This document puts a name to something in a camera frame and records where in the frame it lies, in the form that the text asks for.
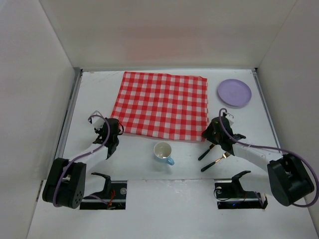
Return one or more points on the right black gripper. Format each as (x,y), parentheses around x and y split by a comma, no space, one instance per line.
(222,143)

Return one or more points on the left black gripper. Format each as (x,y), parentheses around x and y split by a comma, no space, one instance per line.
(112,145)

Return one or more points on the lilac round plate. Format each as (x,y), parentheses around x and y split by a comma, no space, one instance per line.
(234,92)

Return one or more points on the white mug blue outside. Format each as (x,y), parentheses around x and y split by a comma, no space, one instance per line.
(162,152)

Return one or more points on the red white checkered cloth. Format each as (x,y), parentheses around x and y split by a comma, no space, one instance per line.
(160,105)

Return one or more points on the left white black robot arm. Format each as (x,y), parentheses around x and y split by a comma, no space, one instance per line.
(71,180)

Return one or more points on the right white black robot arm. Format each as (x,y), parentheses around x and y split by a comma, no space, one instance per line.
(291,178)

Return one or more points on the gold knife dark handle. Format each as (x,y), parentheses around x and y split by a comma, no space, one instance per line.
(206,152)

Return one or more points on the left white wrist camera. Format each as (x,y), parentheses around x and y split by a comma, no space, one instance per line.
(97,120)

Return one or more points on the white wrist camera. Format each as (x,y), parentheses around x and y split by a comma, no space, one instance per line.
(97,120)
(230,118)

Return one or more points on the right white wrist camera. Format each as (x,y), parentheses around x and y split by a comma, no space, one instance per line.
(230,118)

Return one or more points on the gold fork dark handle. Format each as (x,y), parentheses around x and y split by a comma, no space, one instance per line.
(225,155)

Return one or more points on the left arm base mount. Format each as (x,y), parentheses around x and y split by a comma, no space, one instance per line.
(113,200)

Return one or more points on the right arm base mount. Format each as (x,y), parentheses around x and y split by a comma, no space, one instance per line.
(231,196)

